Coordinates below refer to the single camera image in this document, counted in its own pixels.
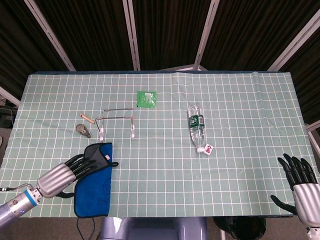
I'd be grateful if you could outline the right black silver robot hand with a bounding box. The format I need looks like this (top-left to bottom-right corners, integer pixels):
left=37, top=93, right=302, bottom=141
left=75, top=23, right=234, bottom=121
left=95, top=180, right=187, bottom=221
left=270, top=153, right=320, bottom=228

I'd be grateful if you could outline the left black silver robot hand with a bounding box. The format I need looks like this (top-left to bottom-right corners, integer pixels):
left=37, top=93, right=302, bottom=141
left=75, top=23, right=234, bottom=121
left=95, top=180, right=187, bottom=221
left=36, top=153, right=98, bottom=199

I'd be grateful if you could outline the black and blue cloth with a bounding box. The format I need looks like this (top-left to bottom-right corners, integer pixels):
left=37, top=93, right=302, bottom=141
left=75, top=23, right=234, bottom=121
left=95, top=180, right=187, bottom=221
left=73, top=142, right=119, bottom=218

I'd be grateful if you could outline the olive correction tape dispenser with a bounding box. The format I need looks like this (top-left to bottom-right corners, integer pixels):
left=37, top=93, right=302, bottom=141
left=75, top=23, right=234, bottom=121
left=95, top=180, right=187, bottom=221
left=75, top=123, right=92, bottom=139

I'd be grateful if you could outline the small wooden stick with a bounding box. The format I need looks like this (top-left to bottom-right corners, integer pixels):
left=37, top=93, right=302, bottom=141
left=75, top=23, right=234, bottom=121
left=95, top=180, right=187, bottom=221
left=79, top=113, right=95, bottom=124

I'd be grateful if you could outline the black trash bag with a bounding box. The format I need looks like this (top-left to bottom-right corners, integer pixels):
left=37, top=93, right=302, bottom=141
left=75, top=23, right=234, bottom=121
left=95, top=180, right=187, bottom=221
left=212, top=216, right=267, bottom=240

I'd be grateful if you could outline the green checked tablecloth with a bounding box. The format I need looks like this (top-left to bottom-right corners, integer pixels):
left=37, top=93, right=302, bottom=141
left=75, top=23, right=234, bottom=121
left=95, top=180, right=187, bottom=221
left=0, top=71, right=313, bottom=218

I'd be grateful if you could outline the black box device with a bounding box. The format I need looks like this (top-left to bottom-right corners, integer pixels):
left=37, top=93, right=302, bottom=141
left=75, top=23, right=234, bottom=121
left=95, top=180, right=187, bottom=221
left=0, top=104, right=17, bottom=128

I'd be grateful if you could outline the lavender robot torso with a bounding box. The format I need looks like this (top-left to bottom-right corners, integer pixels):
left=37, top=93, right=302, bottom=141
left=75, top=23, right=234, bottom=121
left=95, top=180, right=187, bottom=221
left=99, top=216, right=208, bottom=240

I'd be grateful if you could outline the white mahjong tile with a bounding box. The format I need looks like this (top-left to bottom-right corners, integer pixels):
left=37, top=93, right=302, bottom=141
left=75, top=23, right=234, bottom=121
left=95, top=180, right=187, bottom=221
left=202, top=143, right=215, bottom=156

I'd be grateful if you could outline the green sachet packet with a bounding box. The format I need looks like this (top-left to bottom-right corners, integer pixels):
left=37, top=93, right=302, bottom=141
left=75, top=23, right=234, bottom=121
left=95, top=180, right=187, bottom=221
left=136, top=90, right=158, bottom=109

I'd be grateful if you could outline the clear plastic water bottle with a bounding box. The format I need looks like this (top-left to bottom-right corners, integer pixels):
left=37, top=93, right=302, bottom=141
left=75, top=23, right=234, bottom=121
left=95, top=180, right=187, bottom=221
left=187, top=101, right=208, bottom=153

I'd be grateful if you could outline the white partition base foot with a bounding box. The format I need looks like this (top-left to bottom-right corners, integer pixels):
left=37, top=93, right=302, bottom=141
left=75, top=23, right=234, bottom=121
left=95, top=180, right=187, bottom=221
left=159, top=65, right=209, bottom=72

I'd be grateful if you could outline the grey robot arm cable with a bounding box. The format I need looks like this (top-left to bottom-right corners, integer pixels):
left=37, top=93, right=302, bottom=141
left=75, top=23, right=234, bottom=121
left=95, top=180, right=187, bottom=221
left=0, top=183, right=38, bottom=193

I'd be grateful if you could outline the black floor cable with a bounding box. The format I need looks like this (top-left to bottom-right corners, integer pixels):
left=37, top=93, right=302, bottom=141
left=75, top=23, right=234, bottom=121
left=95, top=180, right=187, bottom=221
left=76, top=216, right=96, bottom=240

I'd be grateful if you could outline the white partition post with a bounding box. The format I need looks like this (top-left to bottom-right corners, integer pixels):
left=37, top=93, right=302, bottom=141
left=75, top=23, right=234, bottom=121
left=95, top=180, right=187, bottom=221
left=23, top=0, right=76, bottom=72
left=304, top=122, right=320, bottom=151
left=122, top=0, right=141, bottom=71
left=193, top=0, right=221, bottom=71
left=266, top=9, right=320, bottom=72
left=0, top=86, right=21, bottom=107

